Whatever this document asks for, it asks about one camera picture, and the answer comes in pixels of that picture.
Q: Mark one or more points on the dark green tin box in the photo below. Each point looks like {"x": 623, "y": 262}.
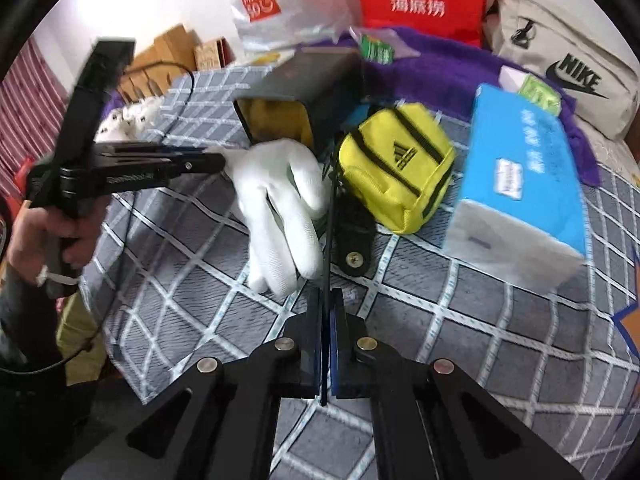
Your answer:
{"x": 300, "y": 85}

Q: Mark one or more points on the patterned box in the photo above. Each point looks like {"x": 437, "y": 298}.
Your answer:
{"x": 212, "y": 52}

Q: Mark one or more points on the white plastic shopping bag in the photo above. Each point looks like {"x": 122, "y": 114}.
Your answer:
{"x": 300, "y": 5}

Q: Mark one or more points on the grey waist bag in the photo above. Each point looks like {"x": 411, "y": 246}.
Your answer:
{"x": 565, "y": 50}

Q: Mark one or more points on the green snack packet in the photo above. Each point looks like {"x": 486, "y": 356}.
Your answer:
{"x": 377, "y": 50}

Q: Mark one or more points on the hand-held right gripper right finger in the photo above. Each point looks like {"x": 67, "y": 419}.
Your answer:
{"x": 339, "y": 345}

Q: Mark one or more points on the red striped cloth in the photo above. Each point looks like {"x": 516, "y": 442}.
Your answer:
{"x": 25, "y": 105}

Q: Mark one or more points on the light green tissue pack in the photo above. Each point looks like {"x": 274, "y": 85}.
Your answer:
{"x": 540, "y": 92}

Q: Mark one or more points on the white glove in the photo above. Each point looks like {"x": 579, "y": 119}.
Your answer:
{"x": 280, "y": 200}

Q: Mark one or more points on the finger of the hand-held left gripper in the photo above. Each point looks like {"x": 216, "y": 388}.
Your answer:
{"x": 165, "y": 169}
{"x": 150, "y": 149}

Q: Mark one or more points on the blue tissue pack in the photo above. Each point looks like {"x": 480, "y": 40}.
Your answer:
{"x": 525, "y": 170}

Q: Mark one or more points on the white dotted pillow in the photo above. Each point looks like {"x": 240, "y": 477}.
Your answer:
{"x": 130, "y": 115}

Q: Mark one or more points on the person's left forearm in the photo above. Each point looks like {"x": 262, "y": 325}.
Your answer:
{"x": 25, "y": 325}

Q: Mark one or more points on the person's left hand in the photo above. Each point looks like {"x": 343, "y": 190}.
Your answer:
{"x": 30, "y": 245}

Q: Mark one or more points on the grey checked tablecloth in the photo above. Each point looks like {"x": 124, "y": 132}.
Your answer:
{"x": 200, "y": 285}

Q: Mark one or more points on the light green bed sheet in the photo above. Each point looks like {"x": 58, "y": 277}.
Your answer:
{"x": 75, "y": 330}

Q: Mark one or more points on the small yellow bag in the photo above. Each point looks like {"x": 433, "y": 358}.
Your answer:
{"x": 400, "y": 170}

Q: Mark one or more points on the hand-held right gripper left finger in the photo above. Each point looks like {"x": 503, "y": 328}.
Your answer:
{"x": 315, "y": 345}

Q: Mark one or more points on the purple towel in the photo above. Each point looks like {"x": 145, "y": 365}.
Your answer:
{"x": 440, "y": 70}

